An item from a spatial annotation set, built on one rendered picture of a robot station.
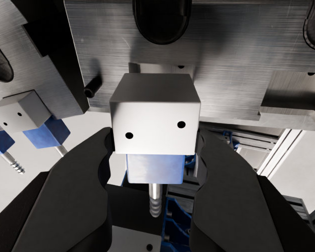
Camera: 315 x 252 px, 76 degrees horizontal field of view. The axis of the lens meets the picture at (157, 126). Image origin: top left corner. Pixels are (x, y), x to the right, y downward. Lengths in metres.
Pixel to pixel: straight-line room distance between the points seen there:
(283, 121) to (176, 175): 0.20
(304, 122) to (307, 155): 1.29
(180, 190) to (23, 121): 0.39
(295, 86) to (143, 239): 0.27
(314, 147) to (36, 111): 1.50
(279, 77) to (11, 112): 0.27
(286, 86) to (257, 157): 1.02
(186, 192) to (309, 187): 1.42
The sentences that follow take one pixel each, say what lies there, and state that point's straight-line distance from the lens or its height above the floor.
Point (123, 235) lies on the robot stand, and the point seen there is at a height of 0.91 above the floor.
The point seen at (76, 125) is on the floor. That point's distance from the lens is 1.56.
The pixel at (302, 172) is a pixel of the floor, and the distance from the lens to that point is 1.72.
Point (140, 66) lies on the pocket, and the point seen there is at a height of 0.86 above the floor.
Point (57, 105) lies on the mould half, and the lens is 0.27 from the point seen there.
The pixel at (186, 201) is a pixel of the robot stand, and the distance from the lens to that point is 0.53.
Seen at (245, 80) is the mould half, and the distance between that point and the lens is 0.17.
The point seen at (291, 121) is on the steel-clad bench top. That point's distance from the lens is 0.32.
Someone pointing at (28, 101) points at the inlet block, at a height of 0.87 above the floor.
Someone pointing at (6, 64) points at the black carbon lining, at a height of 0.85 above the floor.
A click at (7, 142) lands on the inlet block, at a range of 0.38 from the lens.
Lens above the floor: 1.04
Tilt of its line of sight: 51 degrees down
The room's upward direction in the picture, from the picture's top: 165 degrees counter-clockwise
